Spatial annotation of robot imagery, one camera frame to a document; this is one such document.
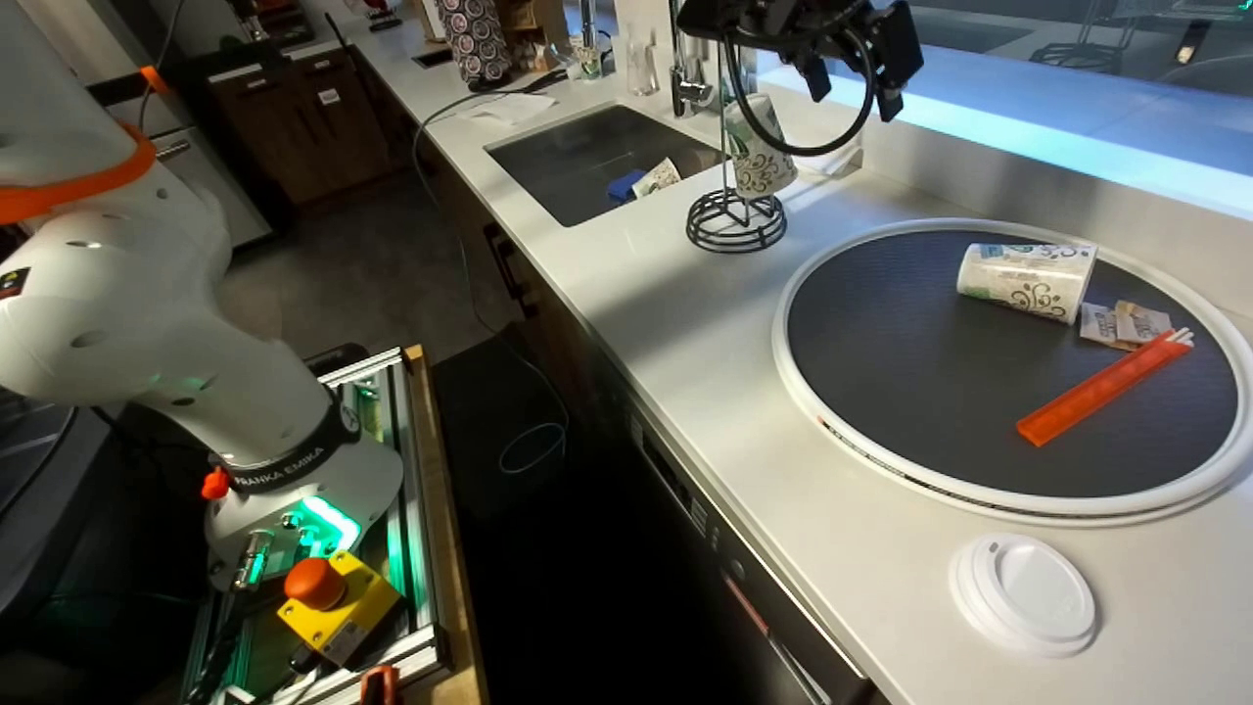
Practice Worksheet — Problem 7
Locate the white cabinet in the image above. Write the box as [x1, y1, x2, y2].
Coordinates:
[129, 120, 272, 249]

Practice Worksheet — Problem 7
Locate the clear glass vase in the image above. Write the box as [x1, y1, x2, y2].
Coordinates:
[620, 28, 664, 97]

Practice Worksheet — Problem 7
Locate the yellow emergency stop box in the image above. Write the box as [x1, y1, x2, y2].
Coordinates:
[272, 553, 402, 667]

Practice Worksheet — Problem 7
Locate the aluminium frame cart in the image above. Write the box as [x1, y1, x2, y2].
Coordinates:
[181, 341, 489, 705]

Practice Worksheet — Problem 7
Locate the patterned container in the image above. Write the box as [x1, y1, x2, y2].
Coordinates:
[430, 0, 515, 90]

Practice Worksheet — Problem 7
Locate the paper sugar packet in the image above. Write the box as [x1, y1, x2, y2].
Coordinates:
[1076, 301, 1131, 351]
[1117, 301, 1177, 347]

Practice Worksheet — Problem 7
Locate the orange flat stick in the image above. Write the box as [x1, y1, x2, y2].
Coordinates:
[1014, 326, 1197, 449]

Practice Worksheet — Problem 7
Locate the blue sponge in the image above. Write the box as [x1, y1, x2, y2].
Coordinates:
[601, 163, 648, 203]

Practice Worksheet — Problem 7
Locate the window pane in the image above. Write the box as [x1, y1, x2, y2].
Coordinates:
[896, 0, 1253, 180]

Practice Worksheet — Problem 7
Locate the round dark tray white rim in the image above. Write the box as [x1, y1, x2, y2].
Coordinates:
[766, 215, 1253, 526]

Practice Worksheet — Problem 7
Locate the stainless steel sink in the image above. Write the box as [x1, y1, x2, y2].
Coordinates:
[480, 103, 727, 229]

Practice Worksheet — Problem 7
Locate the white plastic cup lid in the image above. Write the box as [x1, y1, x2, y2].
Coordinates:
[946, 527, 1103, 657]

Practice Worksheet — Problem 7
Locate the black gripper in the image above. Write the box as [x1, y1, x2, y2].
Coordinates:
[766, 0, 928, 123]

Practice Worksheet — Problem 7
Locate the chrome kitchen faucet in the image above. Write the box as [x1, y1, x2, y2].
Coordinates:
[668, 22, 723, 116]

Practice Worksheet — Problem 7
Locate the black dishwasher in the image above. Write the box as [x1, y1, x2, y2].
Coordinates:
[622, 386, 892, 705]

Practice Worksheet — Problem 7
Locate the brown wooden cabinet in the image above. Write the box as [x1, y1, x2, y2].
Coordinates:
[171, 33, 408, 212]

